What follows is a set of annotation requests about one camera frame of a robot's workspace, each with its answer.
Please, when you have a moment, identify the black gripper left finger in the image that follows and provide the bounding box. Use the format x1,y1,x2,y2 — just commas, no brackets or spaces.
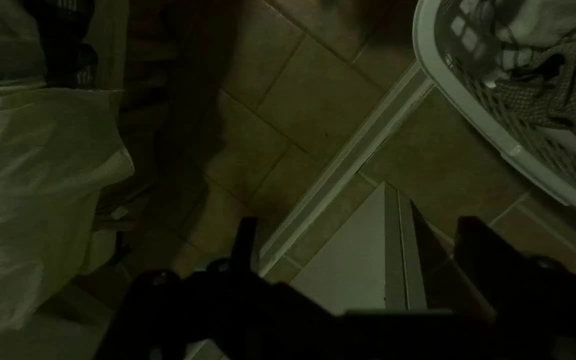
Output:
231,214,262,274

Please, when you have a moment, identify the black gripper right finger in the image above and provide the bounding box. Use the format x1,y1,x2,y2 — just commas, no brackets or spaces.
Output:
452,214,569,316

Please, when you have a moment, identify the white flat panel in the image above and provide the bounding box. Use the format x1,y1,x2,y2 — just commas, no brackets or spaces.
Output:
285,180,498,316

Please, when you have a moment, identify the white plastic laundry basket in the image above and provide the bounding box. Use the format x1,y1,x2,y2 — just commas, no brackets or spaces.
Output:
411,0,576,230

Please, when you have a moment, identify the clothes pile in basket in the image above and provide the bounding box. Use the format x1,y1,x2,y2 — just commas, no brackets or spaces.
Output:
483,0,576,166

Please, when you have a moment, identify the white plastic bag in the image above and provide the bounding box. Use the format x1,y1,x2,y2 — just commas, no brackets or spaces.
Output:
0,78,135,333

